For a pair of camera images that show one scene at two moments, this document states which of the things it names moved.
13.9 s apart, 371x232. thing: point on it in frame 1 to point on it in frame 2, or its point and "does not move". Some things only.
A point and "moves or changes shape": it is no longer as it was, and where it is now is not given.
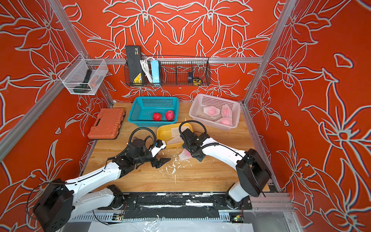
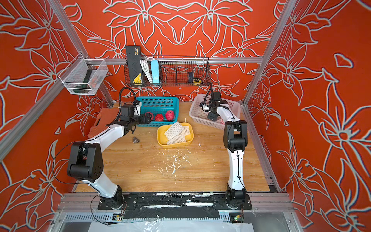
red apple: (169, 115) does not move
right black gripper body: (189, 148) to (211, 114)
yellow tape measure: (196, 81) does not move
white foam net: (175, 132) moves or changes shape
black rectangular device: (134, 63) does not move
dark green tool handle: (84, 88) does not move
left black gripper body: (146, 157) to (140, 120)
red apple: (185, 154) to (150, 115)
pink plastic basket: (221, 113) does not move
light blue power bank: (155, 72) does not move
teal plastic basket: (154, 111) does not move
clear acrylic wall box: (84, 76) does not move
